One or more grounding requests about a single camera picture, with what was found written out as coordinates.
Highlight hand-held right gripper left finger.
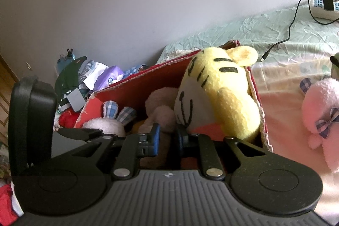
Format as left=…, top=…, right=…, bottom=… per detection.
left=57, top=123, right=161, bottom=181

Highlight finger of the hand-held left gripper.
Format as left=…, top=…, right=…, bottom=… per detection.
left=57, top=128, right=104, bottom=142

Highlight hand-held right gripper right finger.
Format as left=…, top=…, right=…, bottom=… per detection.
left=175, top=124, right=268, bottom=181

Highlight pink plush toy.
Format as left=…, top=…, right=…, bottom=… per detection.
left=145, top=87, right=181, bottom=134

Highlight red cardboard box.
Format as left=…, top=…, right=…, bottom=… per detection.
left=74, top=40, right=274, bottom=170

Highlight yellow tiger plush toy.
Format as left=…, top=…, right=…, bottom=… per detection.
left=173, top=45, right=261, bottom=142

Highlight white plush rabbit blue bow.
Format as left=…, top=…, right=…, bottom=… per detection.
left=300, top=77, right=339, bottom=172

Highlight green plush toy black arms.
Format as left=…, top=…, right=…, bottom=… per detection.
left=330, top=53, right=339, bottom=77

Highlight red cloth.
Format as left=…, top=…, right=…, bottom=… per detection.
left=58, top=110, right=80, bottom=129

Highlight small plush rabbit plaid ears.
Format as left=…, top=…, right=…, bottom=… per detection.
left=82, top=100, right=137, bottom=138

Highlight grey square tag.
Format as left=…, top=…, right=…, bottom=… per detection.
left=67, top=88, right=87, bottom=113

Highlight purple tissue pack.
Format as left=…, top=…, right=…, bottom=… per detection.
left=94, top=66, right=125, bottom=92

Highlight blue patterned cloth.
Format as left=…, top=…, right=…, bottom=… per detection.
left=122, top=64, right=149, bottom=76

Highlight cartoon printed bed sheet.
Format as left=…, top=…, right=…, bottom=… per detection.
left=156, top=4, right=339, bottom=217

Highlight white power strip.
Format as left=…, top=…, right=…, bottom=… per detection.
left=310, top=0, right=339, bottom=19

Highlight black charger cable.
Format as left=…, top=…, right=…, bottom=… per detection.
left=261, top=0, right=339, bottom=62

